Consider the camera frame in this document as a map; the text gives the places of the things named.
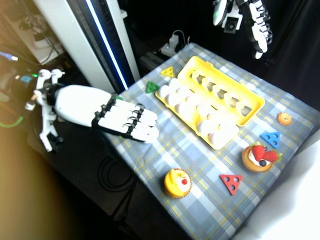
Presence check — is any yellow egg carton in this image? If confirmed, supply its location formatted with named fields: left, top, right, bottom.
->
left=154, top=55, right=266, bottom=151

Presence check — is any green triangle block with holes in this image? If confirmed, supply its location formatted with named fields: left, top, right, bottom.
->
left=144, top=81, right=161, bottom=95

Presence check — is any yellow triangle block with holes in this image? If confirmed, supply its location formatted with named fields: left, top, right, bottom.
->
left=159, top=65, right=175, bottom=78

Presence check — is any blue plaid table cloth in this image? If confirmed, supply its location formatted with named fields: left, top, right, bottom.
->
left=101, top=42, right=315, bottom=240

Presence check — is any white power adapter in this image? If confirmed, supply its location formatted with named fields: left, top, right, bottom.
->
left=159, top=29, right=191, bottom=57

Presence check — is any toy yellow fruit cupcake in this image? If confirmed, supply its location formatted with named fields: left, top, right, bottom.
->
left=163, top=167, right=193, bottom=200

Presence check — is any red triangle block with holes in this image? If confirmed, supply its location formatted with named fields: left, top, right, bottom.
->
left=219, top=173, right=244, bottom=197

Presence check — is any toy strawberry cupcake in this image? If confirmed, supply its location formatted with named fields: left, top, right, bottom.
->
left=241, top=141, right=283, bottom=173

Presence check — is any blue triangle block with holes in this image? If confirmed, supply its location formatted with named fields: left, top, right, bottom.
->
left=259, top=131, right=281, bottom=150

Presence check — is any tan toy biscuit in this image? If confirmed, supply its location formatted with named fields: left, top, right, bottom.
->
left=276, top=111, right=293, bottom=127

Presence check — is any white board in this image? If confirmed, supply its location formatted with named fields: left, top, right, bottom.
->
left=231, top=141, right=320, bottom=240

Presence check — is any green cable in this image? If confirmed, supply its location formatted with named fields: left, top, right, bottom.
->
left=0, top=116, right=25, bottom=129

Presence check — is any black coiled cable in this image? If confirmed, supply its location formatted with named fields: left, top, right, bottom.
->
left=96, top=154, right=137, bottom=194

